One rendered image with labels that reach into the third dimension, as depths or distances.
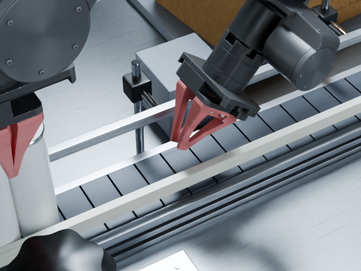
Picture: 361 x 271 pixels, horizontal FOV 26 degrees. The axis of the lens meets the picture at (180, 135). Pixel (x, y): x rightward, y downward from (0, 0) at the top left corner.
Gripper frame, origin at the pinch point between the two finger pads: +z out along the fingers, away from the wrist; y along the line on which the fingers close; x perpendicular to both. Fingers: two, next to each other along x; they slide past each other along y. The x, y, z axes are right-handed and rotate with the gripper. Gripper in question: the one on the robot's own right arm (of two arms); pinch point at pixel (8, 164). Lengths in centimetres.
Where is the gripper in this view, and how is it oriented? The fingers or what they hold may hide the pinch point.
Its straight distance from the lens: 59.1
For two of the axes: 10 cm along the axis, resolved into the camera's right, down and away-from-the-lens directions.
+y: 8.5, -3.7, 3.8
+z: 0.1, 7.3, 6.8
